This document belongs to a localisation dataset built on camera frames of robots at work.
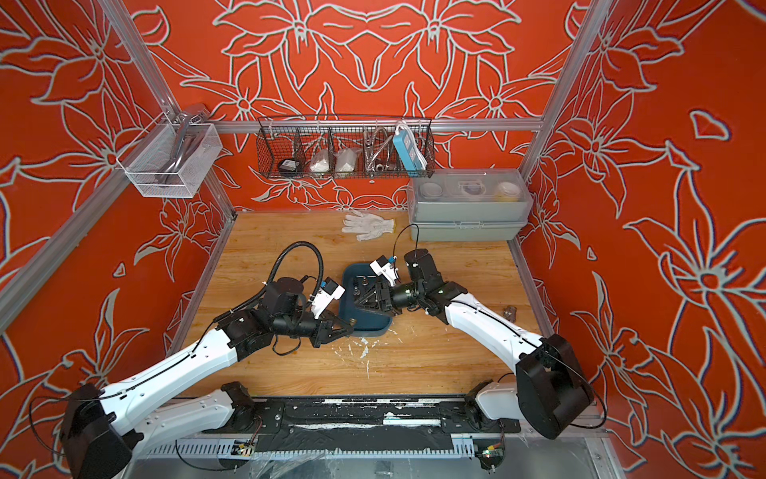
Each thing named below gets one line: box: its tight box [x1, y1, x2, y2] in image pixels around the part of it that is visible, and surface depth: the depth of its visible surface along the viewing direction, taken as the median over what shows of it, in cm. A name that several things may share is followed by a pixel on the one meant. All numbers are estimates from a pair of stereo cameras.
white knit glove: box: [341, 210, 394, 242], surface depth 116 cm
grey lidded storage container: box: [406, 168, 534, 243], surface depth 103 cm
